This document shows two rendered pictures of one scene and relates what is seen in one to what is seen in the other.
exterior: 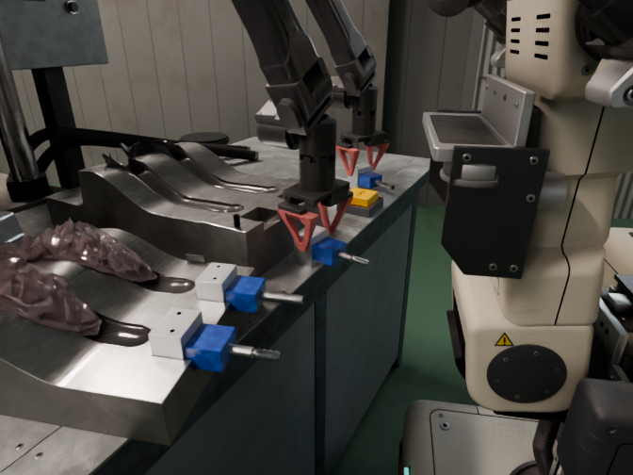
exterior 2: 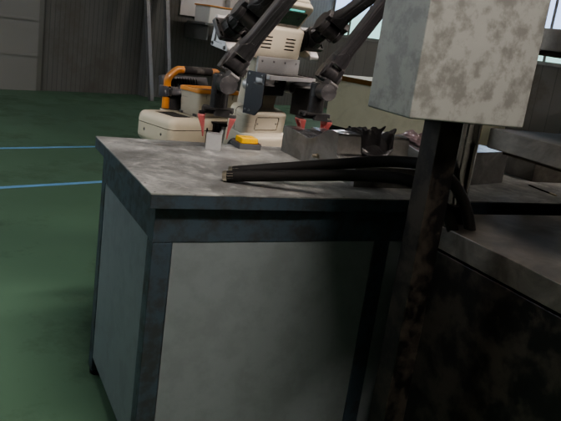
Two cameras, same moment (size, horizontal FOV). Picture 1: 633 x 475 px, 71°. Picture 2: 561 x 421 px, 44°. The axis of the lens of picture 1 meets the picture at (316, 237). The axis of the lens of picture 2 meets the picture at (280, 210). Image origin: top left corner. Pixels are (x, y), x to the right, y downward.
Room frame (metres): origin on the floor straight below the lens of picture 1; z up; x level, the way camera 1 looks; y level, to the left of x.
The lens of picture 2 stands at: (2.78, 1.36, 1.20)
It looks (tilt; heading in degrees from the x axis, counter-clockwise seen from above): 14 degrees down; 215
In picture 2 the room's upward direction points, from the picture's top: 8 degrees clockwise
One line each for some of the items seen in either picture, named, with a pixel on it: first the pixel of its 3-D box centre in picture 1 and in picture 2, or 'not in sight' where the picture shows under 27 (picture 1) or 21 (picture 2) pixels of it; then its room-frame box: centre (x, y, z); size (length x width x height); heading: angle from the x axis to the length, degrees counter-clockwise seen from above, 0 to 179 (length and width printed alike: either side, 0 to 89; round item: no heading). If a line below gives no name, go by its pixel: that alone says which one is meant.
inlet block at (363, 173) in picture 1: (373, 181); (214, 139); (1.04, -0.14, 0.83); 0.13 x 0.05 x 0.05; 38
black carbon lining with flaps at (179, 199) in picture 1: (183, 172); (354, 132); (0.82, 0.25, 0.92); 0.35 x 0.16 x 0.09; 61
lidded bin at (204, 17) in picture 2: not in sight; (213, 14); (-5.27, -5.89, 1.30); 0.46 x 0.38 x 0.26; 171
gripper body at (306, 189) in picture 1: (316, 174); (315, 107); (0.67, 0.00, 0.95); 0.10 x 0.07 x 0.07; 144
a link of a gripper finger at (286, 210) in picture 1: (307, 221); (319, 127); (0.66, 0.01, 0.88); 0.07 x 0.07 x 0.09; 54
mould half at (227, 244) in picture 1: (184, 193); (351, 148); (0.83, 0.26, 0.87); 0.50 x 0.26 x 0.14; 61
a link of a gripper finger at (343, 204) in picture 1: (325, 211); (305, 126); (0.70, -0.02, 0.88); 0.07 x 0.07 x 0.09; 54
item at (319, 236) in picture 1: (333, 253); not in sight; (0.66, -0.03, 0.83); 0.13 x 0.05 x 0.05; 54
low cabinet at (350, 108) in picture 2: not in sight; (418, 114); (-6.04, -2.67, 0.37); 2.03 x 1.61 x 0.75; 171
